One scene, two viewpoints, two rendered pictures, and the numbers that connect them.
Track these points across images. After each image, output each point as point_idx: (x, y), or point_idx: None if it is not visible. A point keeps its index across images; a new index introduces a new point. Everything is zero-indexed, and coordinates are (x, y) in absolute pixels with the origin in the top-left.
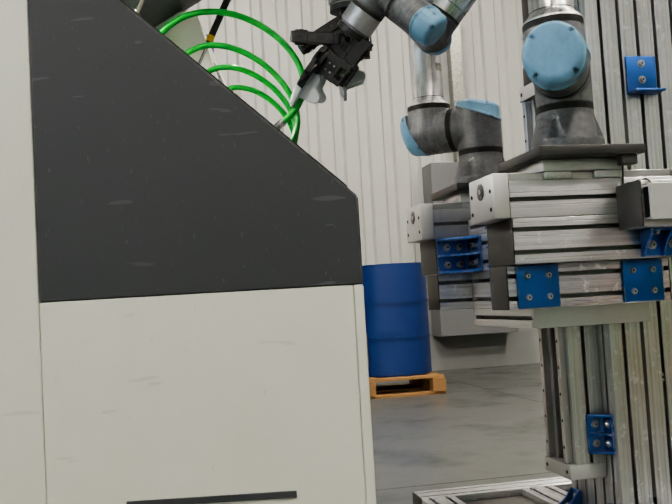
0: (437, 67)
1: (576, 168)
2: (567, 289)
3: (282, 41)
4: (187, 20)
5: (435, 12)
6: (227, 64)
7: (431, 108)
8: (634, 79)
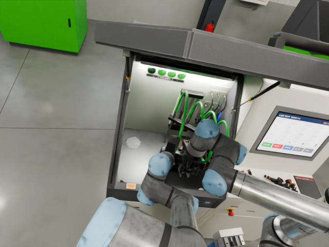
0: (299, 229)
1: None
2: None
3: (178, 134)
4: (259, 83)
5: (139, 195)
6: (214, 117)
7: (271, 230)
8: None
